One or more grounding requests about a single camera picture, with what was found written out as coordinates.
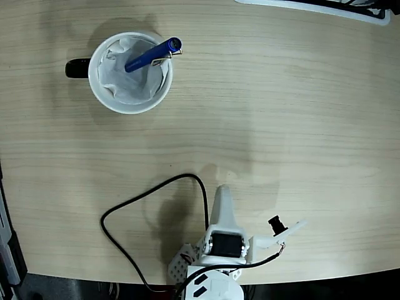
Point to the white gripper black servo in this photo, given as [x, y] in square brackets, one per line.
[225, 244]

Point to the blue metal pen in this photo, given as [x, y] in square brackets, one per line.
[147, 57]

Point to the white perforated plastic block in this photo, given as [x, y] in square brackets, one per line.
[178, 268]

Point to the crumpled white tissue paper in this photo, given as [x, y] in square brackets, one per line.
[125, 90]

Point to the white flat device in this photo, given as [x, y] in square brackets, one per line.
[312, 7]

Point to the wrist camera on white mount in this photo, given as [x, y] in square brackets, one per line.
[265, 242]

